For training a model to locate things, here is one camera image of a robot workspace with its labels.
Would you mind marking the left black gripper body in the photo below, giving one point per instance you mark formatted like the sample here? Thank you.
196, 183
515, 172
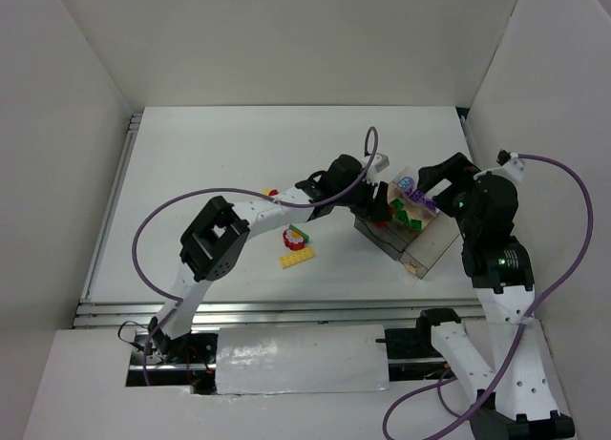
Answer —
370, 199

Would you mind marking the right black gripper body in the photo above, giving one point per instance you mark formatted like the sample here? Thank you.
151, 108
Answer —
449, 182

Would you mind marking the green lego half of block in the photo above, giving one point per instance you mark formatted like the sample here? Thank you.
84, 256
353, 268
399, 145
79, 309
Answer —
396, 205

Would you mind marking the green square lego brick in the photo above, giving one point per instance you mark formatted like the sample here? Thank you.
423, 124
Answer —
403, 216

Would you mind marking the purple arch lego piece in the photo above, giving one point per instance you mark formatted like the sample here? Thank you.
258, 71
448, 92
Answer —
417, 196

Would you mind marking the purple round lego piece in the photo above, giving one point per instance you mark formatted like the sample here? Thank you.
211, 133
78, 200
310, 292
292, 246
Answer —
406, 183

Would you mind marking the red flower lego piece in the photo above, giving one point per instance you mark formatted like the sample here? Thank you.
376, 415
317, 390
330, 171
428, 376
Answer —
293, 240

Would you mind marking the green lego plate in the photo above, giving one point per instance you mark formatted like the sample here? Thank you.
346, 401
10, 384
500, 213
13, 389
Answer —
300, 232

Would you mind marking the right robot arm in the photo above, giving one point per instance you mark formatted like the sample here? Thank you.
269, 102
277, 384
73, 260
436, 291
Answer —
512, 398

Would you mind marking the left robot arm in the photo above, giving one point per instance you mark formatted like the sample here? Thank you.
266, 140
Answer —
212, 243

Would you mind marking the clear compartment container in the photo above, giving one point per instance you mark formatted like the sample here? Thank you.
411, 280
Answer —
417, 251

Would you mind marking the yellow long lego plate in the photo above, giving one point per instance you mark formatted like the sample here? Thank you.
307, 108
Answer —
302, 255

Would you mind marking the foil covered panel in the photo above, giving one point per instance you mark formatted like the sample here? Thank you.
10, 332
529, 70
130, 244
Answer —
301, 359

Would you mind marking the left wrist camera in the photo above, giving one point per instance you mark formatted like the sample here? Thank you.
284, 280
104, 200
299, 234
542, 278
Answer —
380, 163

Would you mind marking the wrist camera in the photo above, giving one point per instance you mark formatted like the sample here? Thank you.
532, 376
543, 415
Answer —
380, 163
510, 166

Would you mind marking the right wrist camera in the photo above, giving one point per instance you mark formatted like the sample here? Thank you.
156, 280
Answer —
510, 166

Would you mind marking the aluminium frame rail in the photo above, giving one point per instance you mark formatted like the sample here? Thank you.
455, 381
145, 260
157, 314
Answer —
216, 315

